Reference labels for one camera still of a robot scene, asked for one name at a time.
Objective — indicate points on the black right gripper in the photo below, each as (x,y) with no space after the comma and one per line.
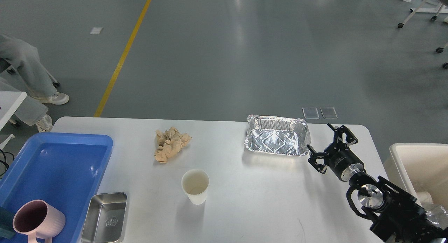
(338,157)

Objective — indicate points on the pink mug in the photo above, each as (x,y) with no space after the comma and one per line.
(38,220)

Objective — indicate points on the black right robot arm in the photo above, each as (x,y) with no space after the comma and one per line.
(394,213)

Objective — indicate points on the right clear floor plate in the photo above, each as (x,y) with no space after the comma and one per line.
(329,112)

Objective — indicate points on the clear floor plate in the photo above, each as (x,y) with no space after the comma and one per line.
(310,112)
(329,112)

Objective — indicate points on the left clear floor plate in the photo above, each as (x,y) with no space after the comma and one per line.
(310,112)

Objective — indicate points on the aluminium foil container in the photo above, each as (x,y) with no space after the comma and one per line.
(277,135)

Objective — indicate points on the beige plastic bin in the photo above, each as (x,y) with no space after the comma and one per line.
(422,170)

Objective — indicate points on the white paper cup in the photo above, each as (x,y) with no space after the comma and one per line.
(195,183)

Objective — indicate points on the small stainless steel tray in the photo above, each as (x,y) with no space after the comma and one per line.
(105,219)

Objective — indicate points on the blue plastic tray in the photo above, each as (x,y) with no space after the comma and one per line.
(63,169)

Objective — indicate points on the person in black top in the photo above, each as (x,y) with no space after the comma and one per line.
(40,90)

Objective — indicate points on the white side table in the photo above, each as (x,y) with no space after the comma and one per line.
(9,102)

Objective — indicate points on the teal sponge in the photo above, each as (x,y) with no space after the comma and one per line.
(6,224)

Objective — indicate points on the white wheeled furniture frame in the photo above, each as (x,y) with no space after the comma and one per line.
(441,7)

